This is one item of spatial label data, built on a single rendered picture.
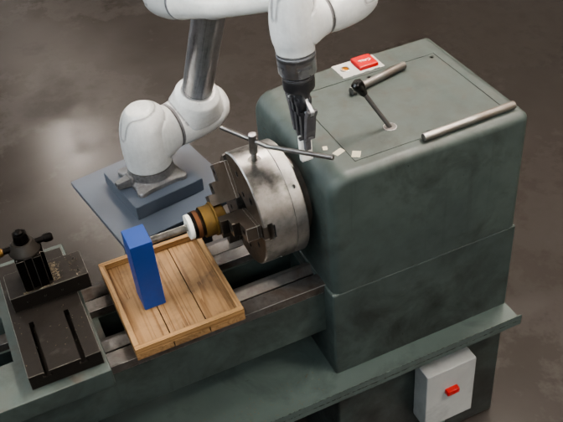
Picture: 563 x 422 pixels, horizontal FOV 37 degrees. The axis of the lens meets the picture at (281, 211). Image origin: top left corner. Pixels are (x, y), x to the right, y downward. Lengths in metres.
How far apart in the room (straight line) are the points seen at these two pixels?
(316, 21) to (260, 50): 3.32
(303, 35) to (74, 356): 0.94
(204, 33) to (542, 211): 1.99
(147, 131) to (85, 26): 3.10
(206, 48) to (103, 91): 2.49
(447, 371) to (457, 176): 0.70
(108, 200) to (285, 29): 1.26
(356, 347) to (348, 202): 0.56
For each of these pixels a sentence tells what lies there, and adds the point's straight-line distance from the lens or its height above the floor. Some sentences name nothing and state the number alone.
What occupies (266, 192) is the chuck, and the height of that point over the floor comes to 1.20.
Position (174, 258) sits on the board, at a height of 0.88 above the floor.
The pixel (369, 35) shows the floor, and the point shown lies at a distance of 5.26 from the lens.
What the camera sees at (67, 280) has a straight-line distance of 2.26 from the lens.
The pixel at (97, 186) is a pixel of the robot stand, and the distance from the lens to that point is 2.99.
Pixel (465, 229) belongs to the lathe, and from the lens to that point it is 2.41.
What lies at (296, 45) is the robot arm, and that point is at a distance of 1.86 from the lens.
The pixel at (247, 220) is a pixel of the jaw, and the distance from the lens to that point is 2.16.
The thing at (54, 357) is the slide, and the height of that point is 0.97.
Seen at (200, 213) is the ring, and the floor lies 1.12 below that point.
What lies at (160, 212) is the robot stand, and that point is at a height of 0.75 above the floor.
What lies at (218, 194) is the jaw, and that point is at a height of 1.14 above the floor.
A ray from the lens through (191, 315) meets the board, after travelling 2.27.
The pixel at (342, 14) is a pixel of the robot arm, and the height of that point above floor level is 1.64.
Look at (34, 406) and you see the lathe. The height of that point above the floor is 0.90.
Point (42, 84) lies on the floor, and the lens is 5.21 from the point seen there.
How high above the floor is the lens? 2.51
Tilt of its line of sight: 40 degrees down
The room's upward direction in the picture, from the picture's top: 6 degrees counter-clockwise
